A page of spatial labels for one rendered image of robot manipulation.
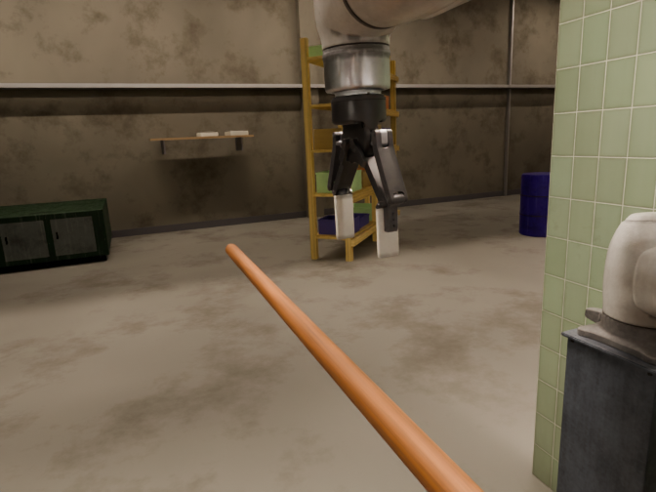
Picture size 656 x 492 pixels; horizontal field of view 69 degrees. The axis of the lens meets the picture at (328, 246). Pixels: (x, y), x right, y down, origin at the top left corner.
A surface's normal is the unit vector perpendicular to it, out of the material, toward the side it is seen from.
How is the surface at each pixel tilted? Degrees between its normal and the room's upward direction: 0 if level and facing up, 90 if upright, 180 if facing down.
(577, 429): 90
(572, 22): 90
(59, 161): 90
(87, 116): 90
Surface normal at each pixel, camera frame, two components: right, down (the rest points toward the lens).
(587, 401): -0.92, 0.12
